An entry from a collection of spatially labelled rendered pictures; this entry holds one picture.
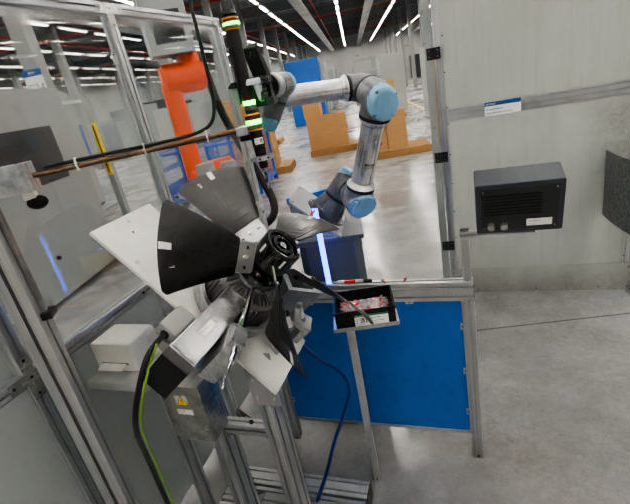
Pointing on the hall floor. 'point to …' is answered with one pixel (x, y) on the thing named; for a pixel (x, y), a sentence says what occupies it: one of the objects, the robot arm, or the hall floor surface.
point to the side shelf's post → (193, 466)
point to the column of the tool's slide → (51, 361)
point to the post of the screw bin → (363, 403)
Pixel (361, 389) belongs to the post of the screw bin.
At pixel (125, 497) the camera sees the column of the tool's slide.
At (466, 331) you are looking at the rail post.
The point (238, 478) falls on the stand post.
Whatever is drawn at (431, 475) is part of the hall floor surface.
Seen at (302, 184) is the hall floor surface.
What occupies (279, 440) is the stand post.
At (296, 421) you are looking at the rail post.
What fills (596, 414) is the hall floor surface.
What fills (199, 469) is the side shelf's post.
